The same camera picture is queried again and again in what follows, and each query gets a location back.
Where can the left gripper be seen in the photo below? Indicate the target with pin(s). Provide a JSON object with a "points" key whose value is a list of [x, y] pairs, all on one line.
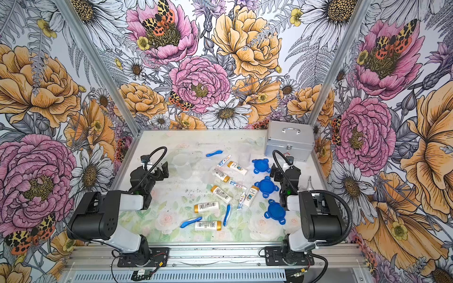
{"points": [[157, 173]]}

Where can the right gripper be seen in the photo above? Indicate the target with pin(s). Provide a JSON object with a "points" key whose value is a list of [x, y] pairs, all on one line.
{"points": [[278, 173]]}

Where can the blue lid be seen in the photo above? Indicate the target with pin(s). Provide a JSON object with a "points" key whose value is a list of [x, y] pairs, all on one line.
{"points": [[276, 212], [266, 186], [261, 166]]}

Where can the white gold tube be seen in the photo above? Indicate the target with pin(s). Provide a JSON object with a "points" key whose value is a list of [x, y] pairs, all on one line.
{"points": [[207, 206], [221, 194], [237, 168], [250, 196], [221, 175], [208, 226]]}

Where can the clear plastic cup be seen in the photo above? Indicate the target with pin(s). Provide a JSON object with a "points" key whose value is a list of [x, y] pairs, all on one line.
{"points": [[181, 163], [205, 169], [244, 154]]}

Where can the small toothpaste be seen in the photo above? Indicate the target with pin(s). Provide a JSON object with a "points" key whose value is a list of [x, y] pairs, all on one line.
{"points": [[223, 162], [241, 201], [237, 185]]}

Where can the blue toothbrush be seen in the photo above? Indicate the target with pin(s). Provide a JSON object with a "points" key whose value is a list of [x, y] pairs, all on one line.
{"points": [[208, 155], [227, 215], [190, 222]]}

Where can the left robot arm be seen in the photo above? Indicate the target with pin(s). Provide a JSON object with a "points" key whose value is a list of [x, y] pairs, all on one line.
{"points": [[96, 218]]}

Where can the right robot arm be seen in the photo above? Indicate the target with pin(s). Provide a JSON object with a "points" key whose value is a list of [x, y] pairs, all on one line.
{"points": [[326, 219]]}

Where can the silver metal case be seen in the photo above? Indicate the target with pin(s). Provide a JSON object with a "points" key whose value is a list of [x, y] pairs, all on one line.
{"points": [[297, 140]]}

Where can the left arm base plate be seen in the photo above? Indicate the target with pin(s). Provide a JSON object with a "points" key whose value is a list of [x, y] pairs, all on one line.
{"points": [[153, 258]]}

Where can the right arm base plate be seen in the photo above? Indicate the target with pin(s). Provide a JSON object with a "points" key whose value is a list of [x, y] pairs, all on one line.
{"points": [[281, 256]]}

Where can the aluminium front rail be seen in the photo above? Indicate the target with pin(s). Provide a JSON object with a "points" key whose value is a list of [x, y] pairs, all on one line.
{"points": [[218, 262]]}

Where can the right aluminium frame post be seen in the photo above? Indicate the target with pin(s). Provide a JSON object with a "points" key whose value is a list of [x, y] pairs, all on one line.
{"points": [[344, 46]]}

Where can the aluminium frame post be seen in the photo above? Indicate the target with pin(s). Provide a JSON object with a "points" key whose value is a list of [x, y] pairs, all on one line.
{"points": [[76, 26], [344, 46]]}

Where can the left aluminium frame post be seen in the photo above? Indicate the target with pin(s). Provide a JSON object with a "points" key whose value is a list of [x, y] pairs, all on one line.
{"points": [[76, 26]]}

